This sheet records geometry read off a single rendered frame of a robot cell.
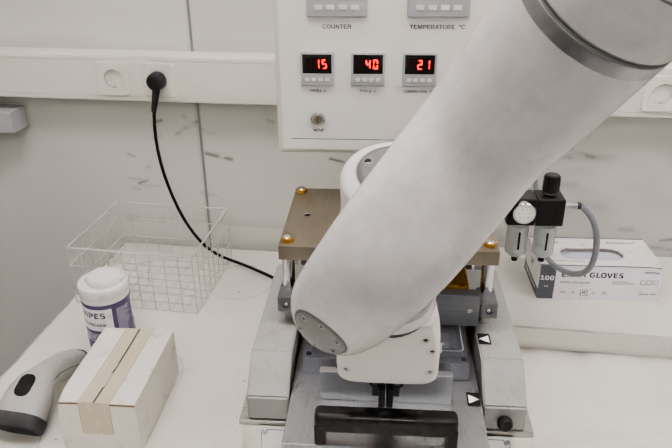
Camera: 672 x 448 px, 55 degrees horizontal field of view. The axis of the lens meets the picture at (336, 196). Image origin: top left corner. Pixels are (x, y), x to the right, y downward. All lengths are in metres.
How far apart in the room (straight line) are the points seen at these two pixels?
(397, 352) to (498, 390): 0.21
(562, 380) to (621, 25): 0.94
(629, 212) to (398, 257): 1.15
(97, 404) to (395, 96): 0.62
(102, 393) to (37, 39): 0.84
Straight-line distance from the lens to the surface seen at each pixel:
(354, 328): 0.45
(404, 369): 0.66
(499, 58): 0.36
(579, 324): 1.28
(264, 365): 0.81
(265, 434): 0.83
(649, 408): 1.21
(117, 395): 1.04
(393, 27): 0.93
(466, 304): 0.83
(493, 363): 0.81
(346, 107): 0.95
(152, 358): 1.10
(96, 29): 1.52
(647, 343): 1.30
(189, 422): 1.11
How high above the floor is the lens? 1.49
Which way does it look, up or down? 24 degrees down
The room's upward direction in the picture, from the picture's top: straight up
